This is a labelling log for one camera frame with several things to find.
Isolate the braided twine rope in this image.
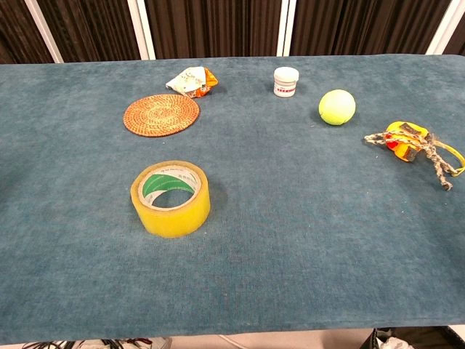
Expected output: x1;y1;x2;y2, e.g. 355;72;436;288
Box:
364;131;459;191

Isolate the yellow packing tape roll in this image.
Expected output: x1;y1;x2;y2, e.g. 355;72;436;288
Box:
130;160;211;239

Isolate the teal table cloth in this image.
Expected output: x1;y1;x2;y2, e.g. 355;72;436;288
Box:
0;54;465;345

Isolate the orange woven round coaster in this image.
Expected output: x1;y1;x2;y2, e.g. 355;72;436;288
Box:
122;93;201;138

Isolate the crumpled orange snack packet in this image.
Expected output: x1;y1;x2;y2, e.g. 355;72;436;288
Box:
165;66;220;99

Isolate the small white plastic jar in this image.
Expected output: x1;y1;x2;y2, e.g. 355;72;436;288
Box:
273;66;300;98

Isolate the yellow-green tennis ball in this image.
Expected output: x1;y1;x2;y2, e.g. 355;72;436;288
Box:
318;89;357;127

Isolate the black pleated curtain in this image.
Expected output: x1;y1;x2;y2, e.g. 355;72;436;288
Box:
0;0;465;65

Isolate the black floor cables bundle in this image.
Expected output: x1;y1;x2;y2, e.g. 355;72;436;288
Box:
21;337;153;349

